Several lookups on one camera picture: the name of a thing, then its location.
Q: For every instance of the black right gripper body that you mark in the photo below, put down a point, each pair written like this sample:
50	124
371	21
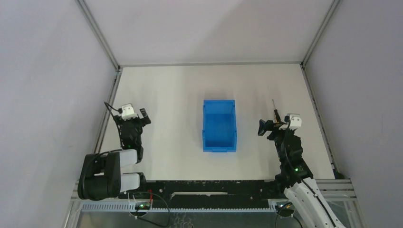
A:
274	129

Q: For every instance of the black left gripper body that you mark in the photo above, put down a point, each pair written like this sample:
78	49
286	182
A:
135	121

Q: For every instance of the black yellow handled screwdriver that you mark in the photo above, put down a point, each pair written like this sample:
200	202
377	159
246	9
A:
276	114

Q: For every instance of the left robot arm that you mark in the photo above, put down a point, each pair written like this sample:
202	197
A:
101	175

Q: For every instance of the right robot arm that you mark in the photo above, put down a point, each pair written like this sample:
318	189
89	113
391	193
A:
295	180

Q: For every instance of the blue plastic bin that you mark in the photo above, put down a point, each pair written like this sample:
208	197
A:
219	133

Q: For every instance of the right green circuit board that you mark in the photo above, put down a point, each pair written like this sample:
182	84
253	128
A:
285	210

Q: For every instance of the green circuit board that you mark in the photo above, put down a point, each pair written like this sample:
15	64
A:
285	210
142	206

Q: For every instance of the left green circuit board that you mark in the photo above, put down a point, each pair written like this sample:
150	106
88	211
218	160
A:
142	206

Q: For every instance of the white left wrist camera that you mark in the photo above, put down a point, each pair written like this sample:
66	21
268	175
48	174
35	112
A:
128	112

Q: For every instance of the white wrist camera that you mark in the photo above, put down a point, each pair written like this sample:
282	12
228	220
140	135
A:
294	121
128	112

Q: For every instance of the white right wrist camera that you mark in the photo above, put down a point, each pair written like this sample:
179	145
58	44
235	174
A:
294	121

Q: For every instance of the black mounting rail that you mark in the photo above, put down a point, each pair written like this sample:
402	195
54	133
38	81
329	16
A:
206	194

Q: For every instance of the aluminium frame front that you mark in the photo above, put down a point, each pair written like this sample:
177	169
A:
117	212

